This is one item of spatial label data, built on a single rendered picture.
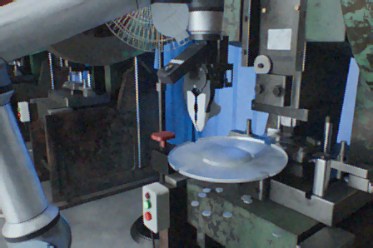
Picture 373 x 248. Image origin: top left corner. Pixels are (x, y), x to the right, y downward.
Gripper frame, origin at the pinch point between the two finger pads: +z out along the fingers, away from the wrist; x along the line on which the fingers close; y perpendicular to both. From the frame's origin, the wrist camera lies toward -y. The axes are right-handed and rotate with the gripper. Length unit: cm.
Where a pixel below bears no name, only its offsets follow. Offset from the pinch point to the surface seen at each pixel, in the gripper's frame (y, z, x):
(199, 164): 1.2, 9.6, 0.6
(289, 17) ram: 28.1, -24.2, -2.0
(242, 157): 10.6, 8.6, -4.4
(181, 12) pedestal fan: 48, -31, 70
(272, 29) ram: 28.0, -21.5, 2.9
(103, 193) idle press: 38, 85, 147
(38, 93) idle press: 46, 38, 328
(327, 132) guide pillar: 42.0, 6.9, -8.0
